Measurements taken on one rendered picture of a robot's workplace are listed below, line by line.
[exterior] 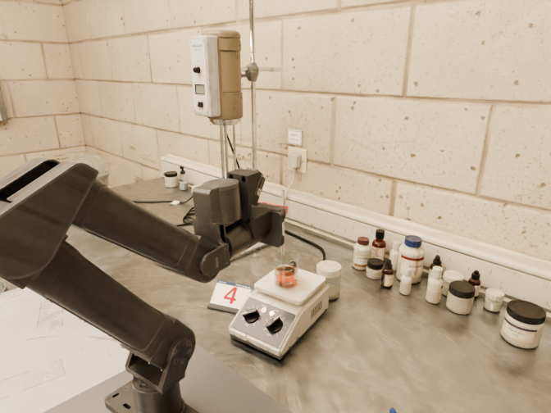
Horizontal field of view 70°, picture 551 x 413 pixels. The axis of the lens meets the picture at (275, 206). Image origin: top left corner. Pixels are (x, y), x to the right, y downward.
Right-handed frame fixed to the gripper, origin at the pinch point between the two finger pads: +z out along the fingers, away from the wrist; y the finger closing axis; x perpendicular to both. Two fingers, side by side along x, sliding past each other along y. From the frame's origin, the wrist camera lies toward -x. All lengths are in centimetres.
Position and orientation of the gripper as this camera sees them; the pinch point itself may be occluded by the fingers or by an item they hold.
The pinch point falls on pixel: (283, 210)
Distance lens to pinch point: 77.1
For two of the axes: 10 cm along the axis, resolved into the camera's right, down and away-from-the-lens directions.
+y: -8.4, -1.8, 5.1
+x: 0.0, 9.4, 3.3
